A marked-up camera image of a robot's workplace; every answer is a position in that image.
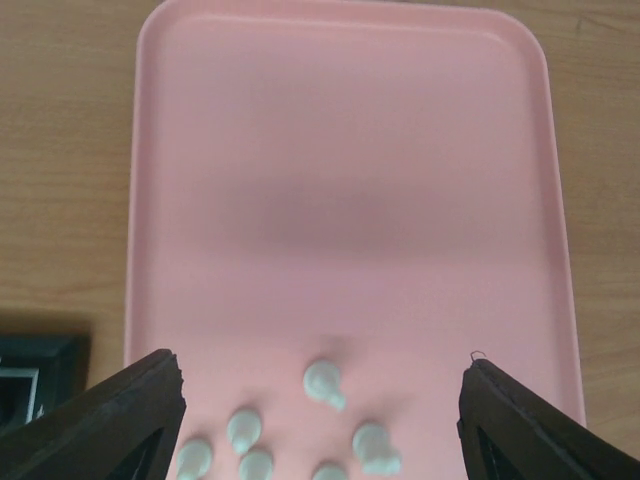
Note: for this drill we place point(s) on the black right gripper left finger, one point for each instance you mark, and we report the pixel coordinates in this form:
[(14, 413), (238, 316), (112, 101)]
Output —
[(126, 427)]

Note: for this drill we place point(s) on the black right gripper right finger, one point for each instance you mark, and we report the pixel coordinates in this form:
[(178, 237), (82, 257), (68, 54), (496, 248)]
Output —
[(509, 432)]

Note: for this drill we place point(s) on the black white chess board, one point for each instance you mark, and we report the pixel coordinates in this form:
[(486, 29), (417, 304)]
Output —
[(40, 373)]

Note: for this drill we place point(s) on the pink plastic tray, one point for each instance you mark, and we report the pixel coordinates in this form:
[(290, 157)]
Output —
[(375, 184)]

